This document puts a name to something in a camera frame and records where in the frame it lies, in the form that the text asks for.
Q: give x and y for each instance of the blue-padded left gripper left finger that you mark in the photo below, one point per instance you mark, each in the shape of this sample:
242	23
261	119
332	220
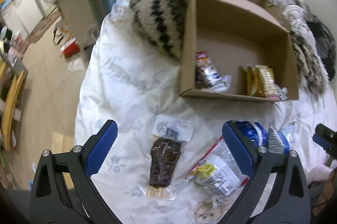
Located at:
98	146

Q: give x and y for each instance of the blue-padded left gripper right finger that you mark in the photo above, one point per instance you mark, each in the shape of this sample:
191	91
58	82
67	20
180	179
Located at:
241	147

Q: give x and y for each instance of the large white noodle snack bag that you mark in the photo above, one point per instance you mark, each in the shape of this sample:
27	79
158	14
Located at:
217	172

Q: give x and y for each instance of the grey blue snack bag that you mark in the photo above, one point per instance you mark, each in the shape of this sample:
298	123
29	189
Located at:
281	141

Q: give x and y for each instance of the dark brown jerky packet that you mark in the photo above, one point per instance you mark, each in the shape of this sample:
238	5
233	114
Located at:
165	154

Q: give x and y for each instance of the yellow orange snack packet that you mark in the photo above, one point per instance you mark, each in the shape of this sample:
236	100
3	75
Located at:
261	82

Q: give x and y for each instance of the clear white barcode packet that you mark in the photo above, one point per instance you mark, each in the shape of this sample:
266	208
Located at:
168	127

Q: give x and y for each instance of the red white rice cake packet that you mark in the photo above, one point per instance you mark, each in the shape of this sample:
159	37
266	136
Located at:
207	72

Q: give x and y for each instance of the person's right hand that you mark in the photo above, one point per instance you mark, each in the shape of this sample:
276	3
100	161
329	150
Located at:
323	193

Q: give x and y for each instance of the white printed duvet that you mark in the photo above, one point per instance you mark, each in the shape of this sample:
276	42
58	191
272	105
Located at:
132	82

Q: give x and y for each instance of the red white floor bag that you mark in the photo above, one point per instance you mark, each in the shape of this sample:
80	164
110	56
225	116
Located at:
70	48

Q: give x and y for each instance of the yellow wooden rack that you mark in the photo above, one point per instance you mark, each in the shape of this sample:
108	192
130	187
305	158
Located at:
9	112

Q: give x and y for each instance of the open cardboard box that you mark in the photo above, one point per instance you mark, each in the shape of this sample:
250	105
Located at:
236	34

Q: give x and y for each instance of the cream black fuzzy blanket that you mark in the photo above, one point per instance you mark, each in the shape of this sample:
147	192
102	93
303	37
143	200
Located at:
162	22

